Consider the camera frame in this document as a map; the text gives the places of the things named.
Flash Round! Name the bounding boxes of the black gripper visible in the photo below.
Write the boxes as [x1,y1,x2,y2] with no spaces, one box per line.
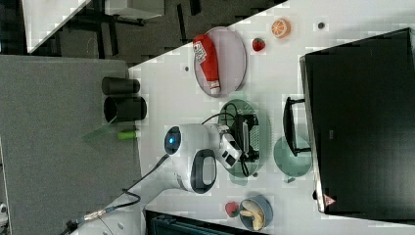
[231,114,259,162]

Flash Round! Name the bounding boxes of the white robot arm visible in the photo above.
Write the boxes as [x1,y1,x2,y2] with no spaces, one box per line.
[66,113,259,235]

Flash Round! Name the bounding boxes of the green mug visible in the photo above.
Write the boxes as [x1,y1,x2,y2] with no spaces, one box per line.
[273,136,312,183]

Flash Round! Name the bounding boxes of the grey round plate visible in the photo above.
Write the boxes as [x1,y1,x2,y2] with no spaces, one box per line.
[194,26,247,98]

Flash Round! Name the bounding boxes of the blue bowl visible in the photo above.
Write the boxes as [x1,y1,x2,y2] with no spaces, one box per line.
[239,195,273,231]

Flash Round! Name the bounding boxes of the red apple toy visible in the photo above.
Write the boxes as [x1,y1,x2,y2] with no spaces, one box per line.
[225,202,239,217]

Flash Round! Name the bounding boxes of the banana toy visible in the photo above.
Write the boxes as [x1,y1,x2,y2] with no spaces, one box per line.
[240,200,264,231]

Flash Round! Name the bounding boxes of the red strawberry toy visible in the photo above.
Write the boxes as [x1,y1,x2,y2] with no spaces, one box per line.
[252,37,265,52]

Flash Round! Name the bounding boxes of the red ketchup bottle toy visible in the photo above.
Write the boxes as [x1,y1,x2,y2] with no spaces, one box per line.
[193,34,221,95]

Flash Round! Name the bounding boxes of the orange slice toy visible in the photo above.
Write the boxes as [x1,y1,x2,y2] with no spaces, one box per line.
[271,18,291,39]

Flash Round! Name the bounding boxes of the black pot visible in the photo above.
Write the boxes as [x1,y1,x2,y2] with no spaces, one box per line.
[104,97,147,122]

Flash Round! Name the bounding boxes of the silver black toaster oven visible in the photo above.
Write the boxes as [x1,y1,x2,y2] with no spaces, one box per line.
[300,27,415,224]

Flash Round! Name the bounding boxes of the black cylinder cup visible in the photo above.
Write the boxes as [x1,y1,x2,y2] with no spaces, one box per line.
[102,77,140,95]

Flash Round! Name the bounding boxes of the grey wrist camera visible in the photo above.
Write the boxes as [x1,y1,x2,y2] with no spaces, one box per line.
[218,133,242,168]

